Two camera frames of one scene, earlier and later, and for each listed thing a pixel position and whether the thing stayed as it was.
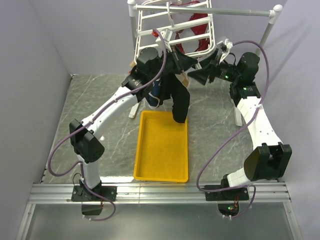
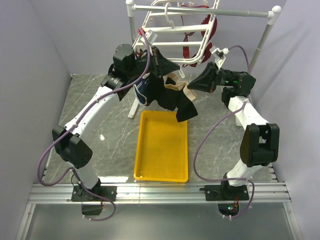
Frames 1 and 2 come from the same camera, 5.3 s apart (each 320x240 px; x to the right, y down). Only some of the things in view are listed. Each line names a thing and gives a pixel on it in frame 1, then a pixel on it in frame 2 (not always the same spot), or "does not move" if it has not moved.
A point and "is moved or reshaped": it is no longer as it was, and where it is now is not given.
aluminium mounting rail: (259, 193) does not move
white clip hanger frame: (185, 25) is moved or reshaped
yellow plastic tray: (161, 151) does not move
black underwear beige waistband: (175, 85) is moved or reshaped
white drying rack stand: (273, 13) does not move
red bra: (199, 30) -> (204, 27)
